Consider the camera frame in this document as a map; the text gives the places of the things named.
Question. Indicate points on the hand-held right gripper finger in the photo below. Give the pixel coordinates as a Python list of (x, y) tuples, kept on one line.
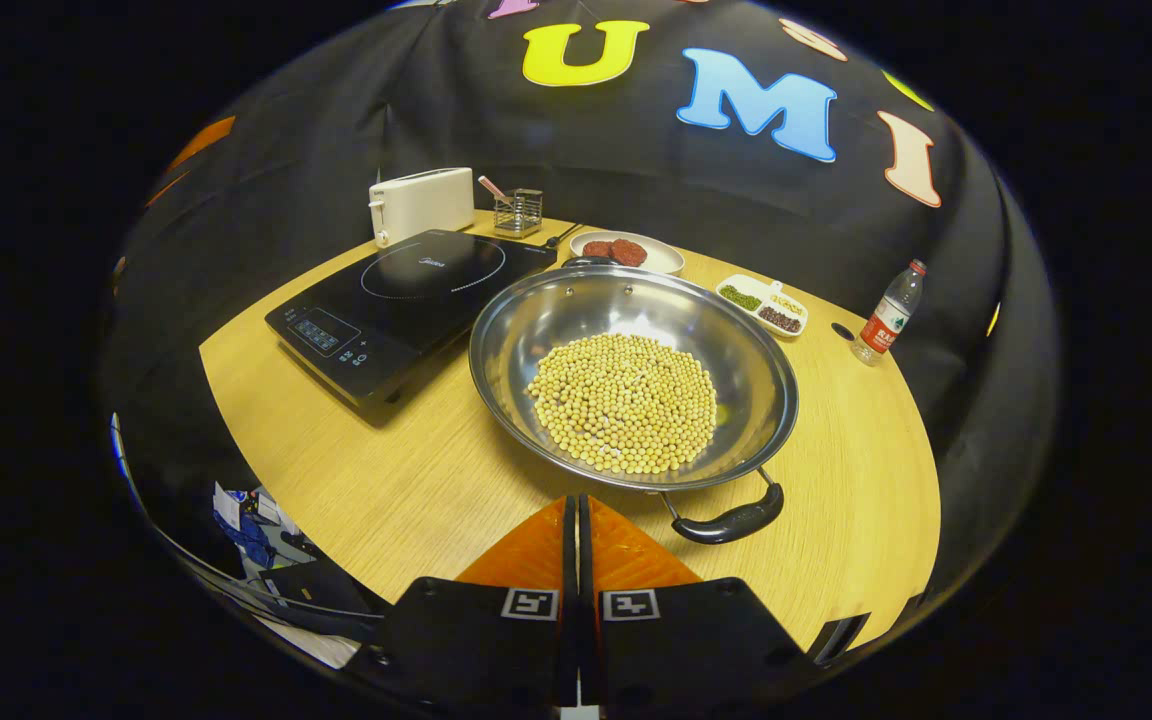
[(568, 600), (586, 600)]

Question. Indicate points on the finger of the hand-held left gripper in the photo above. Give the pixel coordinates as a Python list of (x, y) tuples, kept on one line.
[(201, 142), (166, 188)]

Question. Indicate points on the black induction cooktop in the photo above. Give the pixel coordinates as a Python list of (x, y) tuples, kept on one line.
[(386, 310)]

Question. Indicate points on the black backdrop cloth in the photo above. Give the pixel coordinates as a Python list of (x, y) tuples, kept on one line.
[(336, 120)]

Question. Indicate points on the pile of soybeans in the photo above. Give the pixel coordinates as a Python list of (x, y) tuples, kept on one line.
[(626, 400)]

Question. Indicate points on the white toaster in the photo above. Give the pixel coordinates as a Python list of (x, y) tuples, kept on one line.
[(426, 205)]

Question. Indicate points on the dark flat object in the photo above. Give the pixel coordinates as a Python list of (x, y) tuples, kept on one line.
[(326, 600)]

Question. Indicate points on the pink stick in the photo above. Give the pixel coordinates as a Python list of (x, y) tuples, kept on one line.
[(491, 187)]

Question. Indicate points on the blue and white clutter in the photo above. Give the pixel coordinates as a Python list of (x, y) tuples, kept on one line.
[(251, 530)]

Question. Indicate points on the pile of green beans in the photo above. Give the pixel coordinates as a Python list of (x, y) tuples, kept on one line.
[(739, 297)]

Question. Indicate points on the pile of dark red beans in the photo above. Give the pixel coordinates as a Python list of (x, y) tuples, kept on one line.
[(780, 320)]

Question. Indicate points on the brown meat piece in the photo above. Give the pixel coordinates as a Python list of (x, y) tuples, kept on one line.
[(596, 249), (628, 252)]

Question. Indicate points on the round white plate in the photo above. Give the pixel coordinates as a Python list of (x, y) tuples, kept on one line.
[(666, 258)]

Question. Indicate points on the small pile of yellow beans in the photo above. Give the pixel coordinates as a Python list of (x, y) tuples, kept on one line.
[(787, 303)]

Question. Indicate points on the white divided dish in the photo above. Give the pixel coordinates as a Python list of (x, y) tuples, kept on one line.
[(766, 288)]

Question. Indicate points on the black table grommet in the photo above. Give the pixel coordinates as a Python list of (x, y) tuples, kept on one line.
[(842, 331)]

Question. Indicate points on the plastic water bottle red label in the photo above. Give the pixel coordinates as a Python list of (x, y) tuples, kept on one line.
[(886, 320)]

